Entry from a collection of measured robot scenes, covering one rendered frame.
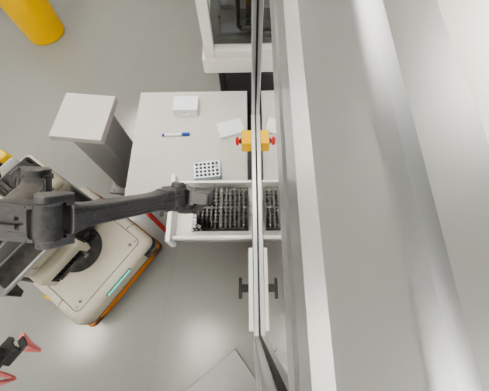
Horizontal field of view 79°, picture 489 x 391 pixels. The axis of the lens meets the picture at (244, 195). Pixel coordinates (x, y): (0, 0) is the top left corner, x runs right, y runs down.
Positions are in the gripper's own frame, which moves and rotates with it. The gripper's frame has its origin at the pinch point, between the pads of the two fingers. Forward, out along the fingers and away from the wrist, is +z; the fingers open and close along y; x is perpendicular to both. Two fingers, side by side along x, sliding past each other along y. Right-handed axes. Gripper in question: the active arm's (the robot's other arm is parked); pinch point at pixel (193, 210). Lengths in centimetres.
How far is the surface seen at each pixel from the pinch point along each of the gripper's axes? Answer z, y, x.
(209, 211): 5.2, 5.1, 1.3
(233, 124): 18, 13, 52
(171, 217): 1.9, -9.3, -2.2
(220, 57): 5, 7, 83
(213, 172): 15.4, 4.2, 23.8
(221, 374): 92, 2, -71
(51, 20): 75, -160, 209
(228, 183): 6.8, 12.5, 14.3
